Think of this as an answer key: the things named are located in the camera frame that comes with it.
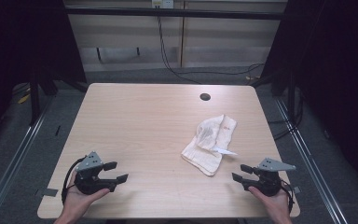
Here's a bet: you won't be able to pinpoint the person's left hand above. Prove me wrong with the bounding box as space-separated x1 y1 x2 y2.
62 170 112 219

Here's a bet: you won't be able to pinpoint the white cloth towel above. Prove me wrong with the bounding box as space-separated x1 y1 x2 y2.
181 114 239 177

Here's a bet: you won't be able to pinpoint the black horizontal frame bar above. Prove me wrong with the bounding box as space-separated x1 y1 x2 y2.
64 7 286 21

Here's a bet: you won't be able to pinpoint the white wall socket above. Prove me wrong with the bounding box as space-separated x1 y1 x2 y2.
150 0 175 9

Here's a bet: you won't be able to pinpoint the black floor cables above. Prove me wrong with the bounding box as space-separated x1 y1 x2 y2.
266 88 305 142

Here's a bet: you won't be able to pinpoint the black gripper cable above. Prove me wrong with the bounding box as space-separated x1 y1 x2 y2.
61 156 88 206
280 182 296 215

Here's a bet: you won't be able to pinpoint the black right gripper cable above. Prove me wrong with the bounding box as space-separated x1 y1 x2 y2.
280 182 296 215

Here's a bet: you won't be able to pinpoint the black hanging wall cable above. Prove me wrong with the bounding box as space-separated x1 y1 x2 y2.
156 7 266 86

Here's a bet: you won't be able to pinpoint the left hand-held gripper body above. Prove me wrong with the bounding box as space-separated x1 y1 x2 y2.
74 151 117 196

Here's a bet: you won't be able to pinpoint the person's right hand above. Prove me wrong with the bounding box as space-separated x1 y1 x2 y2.
247 185 294 219

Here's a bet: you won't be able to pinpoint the black curtain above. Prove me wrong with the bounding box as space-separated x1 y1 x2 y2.
259 0 358 190
0 0 88 153

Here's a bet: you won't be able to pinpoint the black metal stand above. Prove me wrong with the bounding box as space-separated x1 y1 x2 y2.
27 69 60 127

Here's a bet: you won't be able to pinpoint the yellow floor item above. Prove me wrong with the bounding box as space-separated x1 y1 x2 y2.
17 92 32 105

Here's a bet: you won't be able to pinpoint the metal floor rail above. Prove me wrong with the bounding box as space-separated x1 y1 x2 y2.
0 95 56 224
274 97 350 224

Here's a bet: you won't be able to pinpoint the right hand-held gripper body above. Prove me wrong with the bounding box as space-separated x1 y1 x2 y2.
241 157 297 198

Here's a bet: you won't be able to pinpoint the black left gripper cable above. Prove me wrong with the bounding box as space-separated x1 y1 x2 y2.
61 156 88 206

